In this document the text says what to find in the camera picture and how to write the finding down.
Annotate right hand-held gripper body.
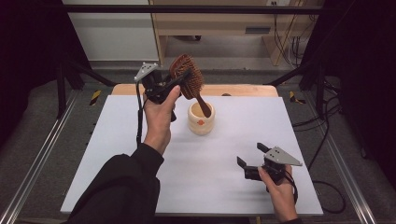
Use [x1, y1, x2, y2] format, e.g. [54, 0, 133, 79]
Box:
[244, 146, 304, 185]

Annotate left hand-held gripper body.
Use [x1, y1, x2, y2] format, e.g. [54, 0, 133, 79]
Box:
[134, 62, 172, 105]

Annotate brown wooden hairbrush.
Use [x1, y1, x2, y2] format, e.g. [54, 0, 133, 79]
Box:
[168, 53, 213, 119]

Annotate cream ceramic cup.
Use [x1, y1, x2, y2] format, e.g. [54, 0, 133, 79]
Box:
[187, 101, 217, 136]

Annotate person's right hand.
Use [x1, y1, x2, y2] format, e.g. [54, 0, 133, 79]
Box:
[257, 163, 299, 224]

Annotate person's left hand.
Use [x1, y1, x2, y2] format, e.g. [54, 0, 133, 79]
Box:
[143, 85, 182, 156]

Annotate yellow black tape strip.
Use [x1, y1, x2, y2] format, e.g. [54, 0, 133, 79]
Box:
[89, 89, 103, 107]
[288, 90, 307, 105]

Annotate wooden table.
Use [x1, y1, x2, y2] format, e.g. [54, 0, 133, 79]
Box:
[111, 83, 279, 98]

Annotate white cabinet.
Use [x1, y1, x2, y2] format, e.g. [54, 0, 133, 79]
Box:
[62, 0, 160, 62]

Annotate light wooden desk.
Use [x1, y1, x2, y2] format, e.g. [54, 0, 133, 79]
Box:
[148, 0, 325, 67]

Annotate grey desk label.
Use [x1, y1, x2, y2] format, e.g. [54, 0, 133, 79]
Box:
[245, 26, 272, 35]

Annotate black curtain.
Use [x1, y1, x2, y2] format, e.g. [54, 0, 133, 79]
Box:
[306, 0, 396, 189]
[0, 0, 92, 144]

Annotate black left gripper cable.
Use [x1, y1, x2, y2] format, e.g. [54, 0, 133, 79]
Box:
[135, 80, 148, 149]

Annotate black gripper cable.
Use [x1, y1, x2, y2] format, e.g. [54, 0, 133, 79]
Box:
[284, 171, 347, 216]
[135, 80, 148, 149]

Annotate black floor cables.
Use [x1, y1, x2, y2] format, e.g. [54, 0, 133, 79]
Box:
[291, 78, 345, 172]

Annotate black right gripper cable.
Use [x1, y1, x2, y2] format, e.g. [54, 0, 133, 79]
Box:
[284, 171, 347, 216]

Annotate black horizontal frame bar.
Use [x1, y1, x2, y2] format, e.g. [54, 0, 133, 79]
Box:
[61, 4, 326, 15]

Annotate aluminium floor rail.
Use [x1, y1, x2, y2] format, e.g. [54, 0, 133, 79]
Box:
[303, 91, 378, 224]
[0, 90, 79, 224]

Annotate black frame strut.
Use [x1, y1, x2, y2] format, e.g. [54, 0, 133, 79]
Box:
[55, 57, 118, 119]
[263, 60, 328, 119]

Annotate bundle of hanging cables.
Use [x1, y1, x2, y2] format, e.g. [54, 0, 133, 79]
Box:
[270, 0, 320, 69]

